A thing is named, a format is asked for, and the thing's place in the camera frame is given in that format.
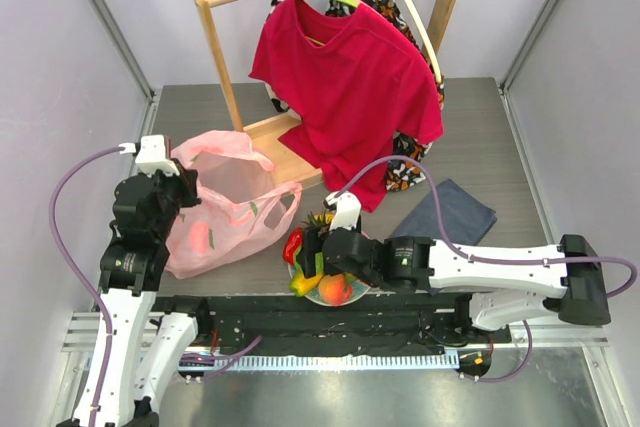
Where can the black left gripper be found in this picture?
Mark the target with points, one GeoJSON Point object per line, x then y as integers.
{"type": "Point", "coordinates": [186, 179]}

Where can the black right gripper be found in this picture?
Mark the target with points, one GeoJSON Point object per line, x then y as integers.
{"type": "Point", "coordinates": [310, 257]}

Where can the green custard apple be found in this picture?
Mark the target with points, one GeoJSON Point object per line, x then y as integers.
{"type": "Point", "coordinates": [310, 264]}

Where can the orange pineapple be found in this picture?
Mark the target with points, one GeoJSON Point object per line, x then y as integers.
{"type": "Point", "coordinates": [321, 221]}

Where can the pink plastic bag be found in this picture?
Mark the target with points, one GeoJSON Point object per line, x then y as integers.
{"type": "Point", "coordinates": [241, 211]}

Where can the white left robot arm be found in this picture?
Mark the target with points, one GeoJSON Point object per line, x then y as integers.
{"type": "Point", "coordinates": [125, 386]}

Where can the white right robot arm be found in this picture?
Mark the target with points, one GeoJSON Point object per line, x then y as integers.
{"type": "Point", "coordinates": [521, 283]}

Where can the red bell pepper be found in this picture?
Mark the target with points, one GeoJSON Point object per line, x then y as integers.
{"type": "Point", "coordinates": [293, 243]}

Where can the yellow green mango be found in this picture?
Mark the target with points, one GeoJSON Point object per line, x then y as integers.
{"type": "Point", "coordinates": [301, 285]}

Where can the orange peach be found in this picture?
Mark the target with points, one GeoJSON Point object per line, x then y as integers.
{"type": "Point", "coordinates": [335, 290]}

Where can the patterned ceramic plate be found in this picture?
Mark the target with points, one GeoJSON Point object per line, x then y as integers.
{"type": "Point", "coordinates": [360, 288]}

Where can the folded grey towel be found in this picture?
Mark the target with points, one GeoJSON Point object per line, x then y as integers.
{"type": "Point", "coordinates": [466, 220]}

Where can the red t-shirt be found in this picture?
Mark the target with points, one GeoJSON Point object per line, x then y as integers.
{"type": "Point", "coordinates": [355, 82]}

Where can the patterned black orange garment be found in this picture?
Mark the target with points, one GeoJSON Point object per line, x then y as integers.
{"type": "Point", "coordinates": [400, 175]}

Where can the cream wooden hanger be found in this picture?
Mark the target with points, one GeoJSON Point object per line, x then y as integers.
{"type": "Point", "coordinates": [430, 52]}

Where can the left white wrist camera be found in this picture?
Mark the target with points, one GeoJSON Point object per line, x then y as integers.
{"type": "Point", "coordinates": [151, 155]}

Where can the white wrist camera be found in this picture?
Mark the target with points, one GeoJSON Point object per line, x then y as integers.
{"type": "Point", "coordinates": [346, 209]}
{"type": "Point", "coordinates": [151, 155]}

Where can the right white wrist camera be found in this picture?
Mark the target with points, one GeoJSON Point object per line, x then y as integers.
{"type": "Point", "coordinates": [346, 209]}

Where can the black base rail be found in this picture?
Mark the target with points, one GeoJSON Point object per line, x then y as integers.
{"type": "Point", "coordinates": [378, 324]}

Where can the white cable duct strip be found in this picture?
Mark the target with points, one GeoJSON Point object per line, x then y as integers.
{"type": "Point", "coordinates": [446, 361]}

